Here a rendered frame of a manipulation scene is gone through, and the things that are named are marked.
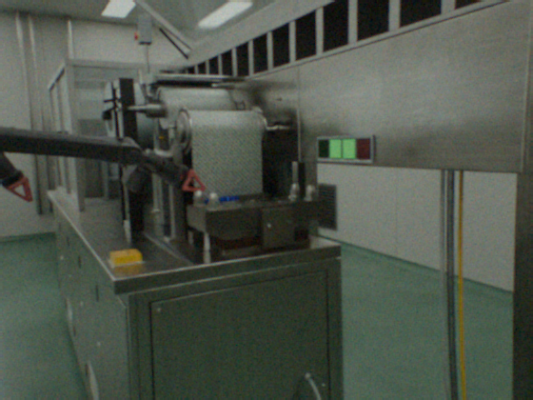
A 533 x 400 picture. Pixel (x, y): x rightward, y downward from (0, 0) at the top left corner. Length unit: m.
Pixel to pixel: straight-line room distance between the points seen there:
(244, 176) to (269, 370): 0.59
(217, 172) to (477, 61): 0.81
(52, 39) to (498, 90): 6.47
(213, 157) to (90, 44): 5.74
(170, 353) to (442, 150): 0.81
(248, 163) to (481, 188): 2.74
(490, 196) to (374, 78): 2.84
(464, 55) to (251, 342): 0.88
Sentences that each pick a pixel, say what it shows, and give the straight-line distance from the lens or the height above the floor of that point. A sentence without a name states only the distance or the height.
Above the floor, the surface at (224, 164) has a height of 1.14.
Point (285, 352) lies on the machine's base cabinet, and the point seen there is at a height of 0.61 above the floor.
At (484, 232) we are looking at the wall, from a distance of 4.08.
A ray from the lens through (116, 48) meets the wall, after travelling 7.21.
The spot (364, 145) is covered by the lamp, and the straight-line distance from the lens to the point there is 1.27.
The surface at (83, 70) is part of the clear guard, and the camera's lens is 2.49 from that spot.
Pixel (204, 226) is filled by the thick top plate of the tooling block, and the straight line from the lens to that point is 1.32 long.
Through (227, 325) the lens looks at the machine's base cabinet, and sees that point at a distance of 1.34.
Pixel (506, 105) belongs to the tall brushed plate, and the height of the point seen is 1.26.
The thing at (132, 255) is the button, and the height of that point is 0.92.
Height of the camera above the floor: 1.22
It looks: 7 degrees down
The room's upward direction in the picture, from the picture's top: 2 degrees counter-clockwise
